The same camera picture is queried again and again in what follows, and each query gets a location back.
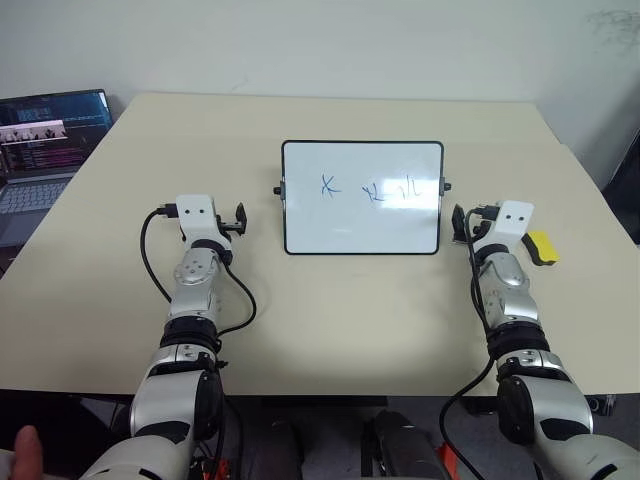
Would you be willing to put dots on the yellow and black eraser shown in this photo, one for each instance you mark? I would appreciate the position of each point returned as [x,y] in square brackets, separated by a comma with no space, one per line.
[542,246]

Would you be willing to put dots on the person's bare hand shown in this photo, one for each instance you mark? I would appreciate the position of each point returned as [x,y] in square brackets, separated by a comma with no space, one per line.
[27,452]

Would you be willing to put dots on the grey open laptop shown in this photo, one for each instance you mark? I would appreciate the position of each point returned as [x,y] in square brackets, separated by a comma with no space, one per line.
[40,150]

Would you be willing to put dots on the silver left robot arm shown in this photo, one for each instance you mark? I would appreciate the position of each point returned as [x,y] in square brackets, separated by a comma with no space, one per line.
[192,295]

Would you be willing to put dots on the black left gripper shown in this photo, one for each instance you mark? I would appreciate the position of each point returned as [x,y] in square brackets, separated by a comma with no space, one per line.
[227,226]

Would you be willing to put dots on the dark rounded glossy shape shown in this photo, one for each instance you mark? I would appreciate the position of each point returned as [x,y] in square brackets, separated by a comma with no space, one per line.
[405,445]

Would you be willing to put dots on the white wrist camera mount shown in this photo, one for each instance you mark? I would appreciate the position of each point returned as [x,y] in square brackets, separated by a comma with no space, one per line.
[196,215]
[510,222]

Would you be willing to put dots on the black-framed small whiteboard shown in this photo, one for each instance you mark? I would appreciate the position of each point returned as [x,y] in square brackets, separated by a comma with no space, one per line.
[360,200]

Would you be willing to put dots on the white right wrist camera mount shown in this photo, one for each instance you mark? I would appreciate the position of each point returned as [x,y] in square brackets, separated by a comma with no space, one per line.
[510,222]

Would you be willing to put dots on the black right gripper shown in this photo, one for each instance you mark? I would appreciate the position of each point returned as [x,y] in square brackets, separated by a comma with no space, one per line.
[481,229]

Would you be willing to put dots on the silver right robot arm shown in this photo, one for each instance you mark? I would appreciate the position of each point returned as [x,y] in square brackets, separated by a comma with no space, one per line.
[510,295]

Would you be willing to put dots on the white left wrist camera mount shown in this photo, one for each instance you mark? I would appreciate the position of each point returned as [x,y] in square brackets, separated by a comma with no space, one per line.
[196,215]

